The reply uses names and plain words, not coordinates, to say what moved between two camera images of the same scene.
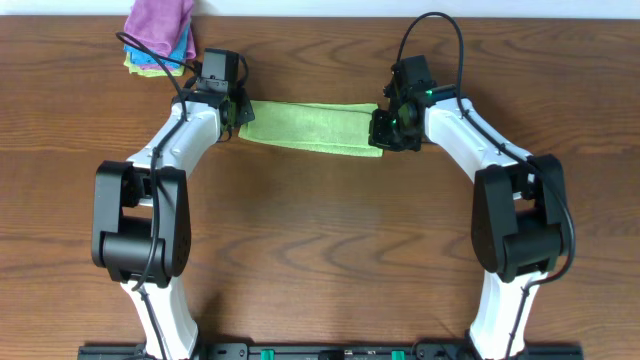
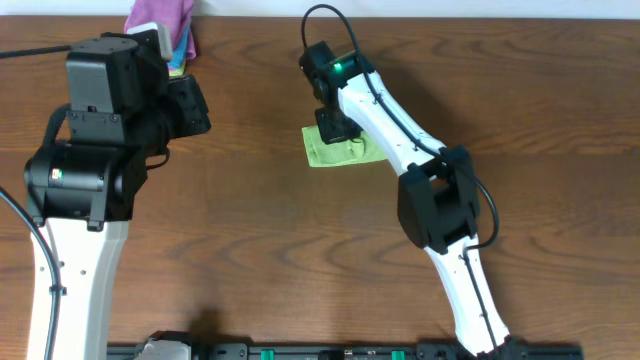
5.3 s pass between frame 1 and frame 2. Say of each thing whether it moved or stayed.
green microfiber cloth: moved
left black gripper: moved
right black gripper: moved
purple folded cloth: stayed
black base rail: stayed
